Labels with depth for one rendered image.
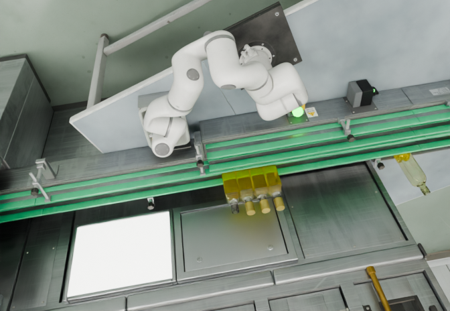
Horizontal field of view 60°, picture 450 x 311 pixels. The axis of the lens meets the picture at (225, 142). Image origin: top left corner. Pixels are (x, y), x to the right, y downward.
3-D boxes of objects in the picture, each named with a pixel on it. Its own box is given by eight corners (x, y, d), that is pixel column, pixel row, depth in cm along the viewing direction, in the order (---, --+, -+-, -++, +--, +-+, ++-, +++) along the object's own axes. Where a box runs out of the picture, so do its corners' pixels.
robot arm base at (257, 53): (228, 53, 145) (235, 78, 135) (255, 33, 141) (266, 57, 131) (250, 78, 155) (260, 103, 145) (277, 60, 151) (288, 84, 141)
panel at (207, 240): (76, 228, 173) (65, 304, 148) (73, 224, 170) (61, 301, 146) (277, 194, 176) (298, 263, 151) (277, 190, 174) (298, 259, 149)
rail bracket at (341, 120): (335, 121, 164) (346, 143, 154) (336, 107, 159) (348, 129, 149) (344, 119, 164) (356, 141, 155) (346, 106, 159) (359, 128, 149)
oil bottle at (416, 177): (392, 154, 184) (419, 198, 165) (393, 146, 180) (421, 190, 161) (403, 151, 184) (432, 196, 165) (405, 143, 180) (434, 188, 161)
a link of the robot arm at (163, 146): (161, 117, 127) (189, 125, 129) (161, 104, 136) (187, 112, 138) (148, 156, 133) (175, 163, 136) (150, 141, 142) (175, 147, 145)
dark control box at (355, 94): (345, 96, 172) (352, 108, 166) (347, 81, 166) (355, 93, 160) (363, 92, 172) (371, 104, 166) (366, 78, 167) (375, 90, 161)
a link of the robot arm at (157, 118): (197, 91, 121) (180, 123, 139) (156, 79, 118) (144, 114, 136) (193, 114, 117) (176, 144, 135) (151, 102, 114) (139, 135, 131)
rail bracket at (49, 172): (49, 169, 173) (39, 211, 157) (33, 143, 161) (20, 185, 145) (60, 168, 173) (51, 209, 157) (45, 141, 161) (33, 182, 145)
